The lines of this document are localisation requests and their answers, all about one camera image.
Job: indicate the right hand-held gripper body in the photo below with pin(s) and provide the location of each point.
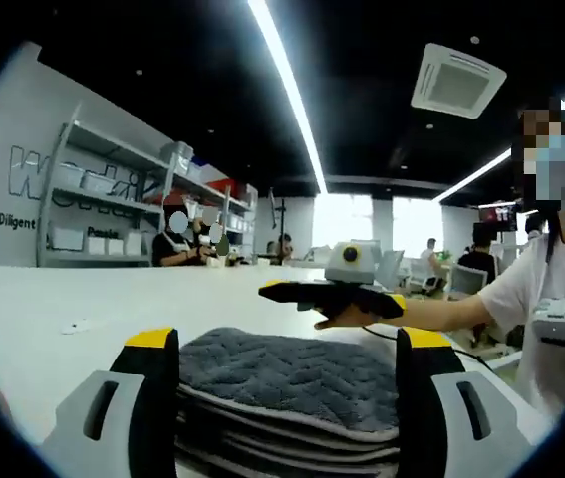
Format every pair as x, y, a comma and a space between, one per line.
357, 274

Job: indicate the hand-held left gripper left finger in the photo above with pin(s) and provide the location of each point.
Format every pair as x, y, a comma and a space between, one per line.
150, 408

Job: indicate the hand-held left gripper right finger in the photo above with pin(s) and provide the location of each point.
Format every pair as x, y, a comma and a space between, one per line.
421, 408

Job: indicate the grey fluffy towel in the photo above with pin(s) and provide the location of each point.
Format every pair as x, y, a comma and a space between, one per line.
287, 388

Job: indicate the person's right hand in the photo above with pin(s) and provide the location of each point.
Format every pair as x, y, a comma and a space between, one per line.
347, 318

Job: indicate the black stand pole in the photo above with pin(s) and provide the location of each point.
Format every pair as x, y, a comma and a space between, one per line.
281, 219

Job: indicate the white chair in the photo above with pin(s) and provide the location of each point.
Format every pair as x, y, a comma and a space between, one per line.
466, 281

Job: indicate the grey metal shelving rack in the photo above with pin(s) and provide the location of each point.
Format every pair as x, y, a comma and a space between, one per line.
232, 204
102, 199

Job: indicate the white table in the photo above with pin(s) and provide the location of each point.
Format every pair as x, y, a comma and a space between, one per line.
87, 309

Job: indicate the person's body in white shirt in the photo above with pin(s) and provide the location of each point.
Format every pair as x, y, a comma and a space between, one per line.
526, 299

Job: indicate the ceiling light strip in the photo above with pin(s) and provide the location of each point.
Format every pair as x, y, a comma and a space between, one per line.
476, 175
289, 94

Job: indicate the white chest device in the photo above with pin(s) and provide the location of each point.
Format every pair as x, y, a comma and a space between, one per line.
561, 318

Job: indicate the metal storage shelf with bins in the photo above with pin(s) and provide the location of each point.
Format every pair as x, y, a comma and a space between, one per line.
68, 239

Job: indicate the ceiling air conditioner unit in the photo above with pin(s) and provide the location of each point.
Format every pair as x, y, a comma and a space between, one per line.
456, 79

